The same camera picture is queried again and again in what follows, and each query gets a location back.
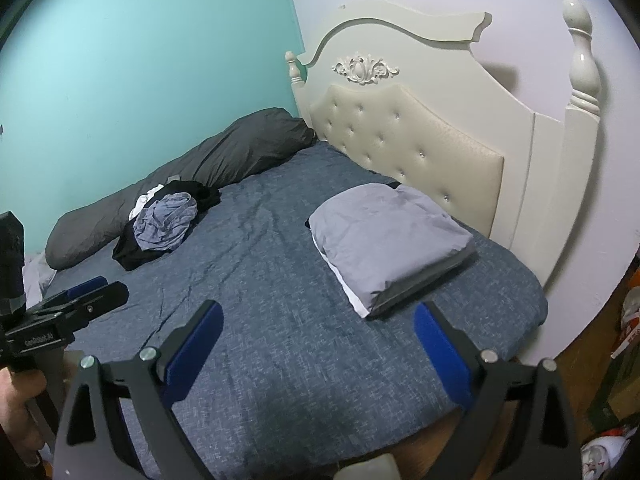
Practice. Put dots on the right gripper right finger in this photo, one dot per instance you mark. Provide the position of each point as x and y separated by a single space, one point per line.
451 352

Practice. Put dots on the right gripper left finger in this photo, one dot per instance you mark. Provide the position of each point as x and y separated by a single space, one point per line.
186 350

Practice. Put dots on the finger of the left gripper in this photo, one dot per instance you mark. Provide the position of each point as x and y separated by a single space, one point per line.
85 287

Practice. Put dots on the light grey jacket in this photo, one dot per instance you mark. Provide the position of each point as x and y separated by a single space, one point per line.
384 243

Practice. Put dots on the left hand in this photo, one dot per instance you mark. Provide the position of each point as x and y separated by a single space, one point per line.
17 388

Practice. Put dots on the black crumpled garment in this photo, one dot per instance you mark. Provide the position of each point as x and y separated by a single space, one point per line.
128 254

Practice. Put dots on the dark grey long pillow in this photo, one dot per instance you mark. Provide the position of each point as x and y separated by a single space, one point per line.
250 145

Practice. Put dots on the blue checked crumpled garment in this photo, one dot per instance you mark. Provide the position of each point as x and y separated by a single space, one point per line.
162 226

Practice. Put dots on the white crumpled garment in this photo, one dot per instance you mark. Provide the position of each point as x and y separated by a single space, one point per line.
142 200

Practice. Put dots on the dark blue patterned bedspread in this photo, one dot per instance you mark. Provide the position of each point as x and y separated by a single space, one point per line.
297 379

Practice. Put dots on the red white shoes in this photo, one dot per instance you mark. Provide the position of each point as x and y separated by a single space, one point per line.
614 412

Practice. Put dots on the cream tufted headboard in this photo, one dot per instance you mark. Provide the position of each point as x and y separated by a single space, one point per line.
400 93

